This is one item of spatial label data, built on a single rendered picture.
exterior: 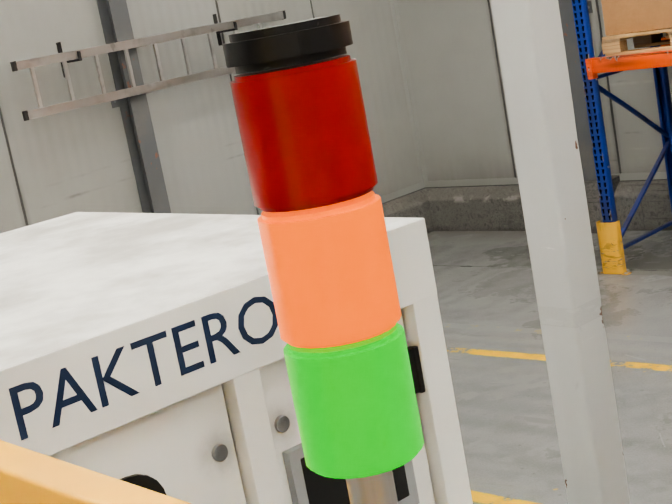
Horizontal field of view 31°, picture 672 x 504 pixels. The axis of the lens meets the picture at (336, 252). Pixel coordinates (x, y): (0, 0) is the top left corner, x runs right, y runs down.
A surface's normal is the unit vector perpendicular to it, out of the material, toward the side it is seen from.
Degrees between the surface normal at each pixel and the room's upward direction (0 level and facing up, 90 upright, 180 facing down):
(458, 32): 90
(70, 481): 0
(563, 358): 90
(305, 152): 90
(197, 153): 90
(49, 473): 0
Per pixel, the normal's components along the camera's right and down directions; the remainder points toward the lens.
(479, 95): -0.68, 0.27
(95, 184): 0.71, 0.01
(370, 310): 0.55, 0.07
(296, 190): -0.18, 0.23
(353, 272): 0.33, 0.13
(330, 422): -0.43, 0.26
